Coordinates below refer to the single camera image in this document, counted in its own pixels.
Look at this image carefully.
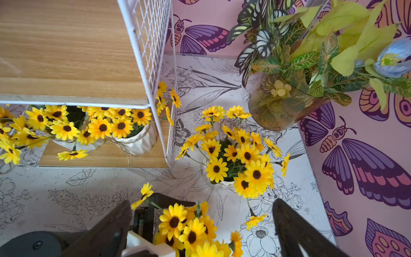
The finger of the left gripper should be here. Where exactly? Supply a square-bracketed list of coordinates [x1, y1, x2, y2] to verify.
[133, 193, 195, 243]

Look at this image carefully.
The sunflower pot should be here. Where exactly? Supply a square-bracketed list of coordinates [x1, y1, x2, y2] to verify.
[87, 81, 182, 156]
[176, 106, 291, 199]
[1, 105, 111, 165]
[130, 182, 267, 257]

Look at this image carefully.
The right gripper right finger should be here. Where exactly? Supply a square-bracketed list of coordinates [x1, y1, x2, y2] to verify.
[273, 199, 347, 257]

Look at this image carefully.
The green leafy potted plant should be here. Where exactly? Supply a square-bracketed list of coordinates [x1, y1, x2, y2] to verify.
[227, 1, 411, 131]

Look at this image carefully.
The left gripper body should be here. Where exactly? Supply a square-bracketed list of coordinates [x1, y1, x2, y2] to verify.
[1, 231, 87, 257]

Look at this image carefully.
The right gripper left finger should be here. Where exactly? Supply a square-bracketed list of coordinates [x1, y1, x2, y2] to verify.
[61, 200, 132, 257]

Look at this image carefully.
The white wire wooden shelf unit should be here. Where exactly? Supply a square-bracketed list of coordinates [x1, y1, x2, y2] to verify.
[0, 0, 179, 169]

